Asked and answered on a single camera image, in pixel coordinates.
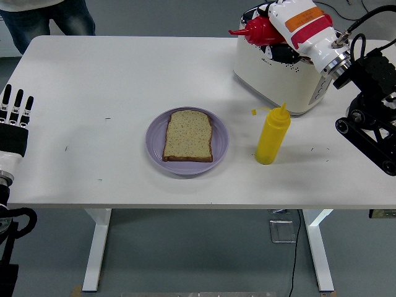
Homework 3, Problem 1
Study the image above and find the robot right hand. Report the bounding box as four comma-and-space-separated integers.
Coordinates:
254, 0, 350, 72

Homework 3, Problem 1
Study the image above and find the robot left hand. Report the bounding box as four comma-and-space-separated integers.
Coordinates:
0, 84, 35, 174

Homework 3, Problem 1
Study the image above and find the red squeeze bottle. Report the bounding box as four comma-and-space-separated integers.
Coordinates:
228, 15, 287, 46

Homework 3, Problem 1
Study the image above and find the bread slice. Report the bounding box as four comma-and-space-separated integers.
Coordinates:
163, 110, 214, 163

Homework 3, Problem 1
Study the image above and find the cream and chrome toaster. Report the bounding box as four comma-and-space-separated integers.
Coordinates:
232, 6, 335, 118

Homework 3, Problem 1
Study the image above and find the yellow squeeze bottle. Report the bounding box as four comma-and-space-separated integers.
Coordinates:
251, 102, 292, 165

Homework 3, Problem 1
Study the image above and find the person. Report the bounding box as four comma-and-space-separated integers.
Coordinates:
0, 0, 96, 55

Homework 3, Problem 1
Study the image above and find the white table leg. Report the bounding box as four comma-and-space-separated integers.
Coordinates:
82, 209, 113, 292
301, 209, 335, 292

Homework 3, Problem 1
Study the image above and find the purple plate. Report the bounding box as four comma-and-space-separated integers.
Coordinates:
145, 106, 230, 176

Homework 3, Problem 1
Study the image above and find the square metal floor plate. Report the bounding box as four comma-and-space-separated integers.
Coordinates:
269, 219, 297, 244

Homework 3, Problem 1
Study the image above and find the black floor cable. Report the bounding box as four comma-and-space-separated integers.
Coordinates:
287, 209, 303, 297

